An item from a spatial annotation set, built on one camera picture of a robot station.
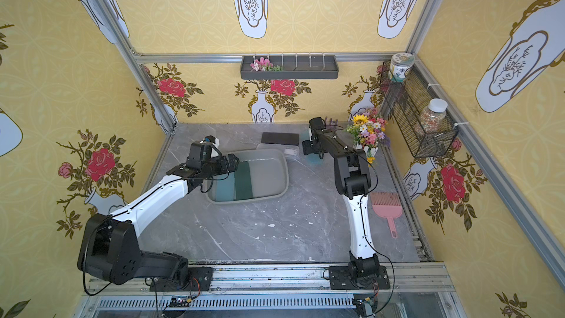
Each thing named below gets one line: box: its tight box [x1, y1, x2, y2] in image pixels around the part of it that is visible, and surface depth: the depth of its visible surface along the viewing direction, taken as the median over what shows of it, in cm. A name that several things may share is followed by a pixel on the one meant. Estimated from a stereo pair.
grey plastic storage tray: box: [205, 148, 290, 204], surface depth 100 cm
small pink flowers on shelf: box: [250, 56, 282, 72], surface depth 89 cm
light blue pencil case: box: [306, 153, 326, 166], surface depth 106 cm
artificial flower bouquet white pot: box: [345, 107, 388, 165], surface depth 97 cm
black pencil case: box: [261, 131, 300, 146], surface depth 116 cm
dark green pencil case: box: [234, 160, 254, 200], surface depth 97 cm
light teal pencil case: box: [215, 171, 235, 202], surface depth 94 cm
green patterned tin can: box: [389, 52, 415, 83], surface depth 87 cm
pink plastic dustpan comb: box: [370, 191, 404, 239], surface depth 92 cm
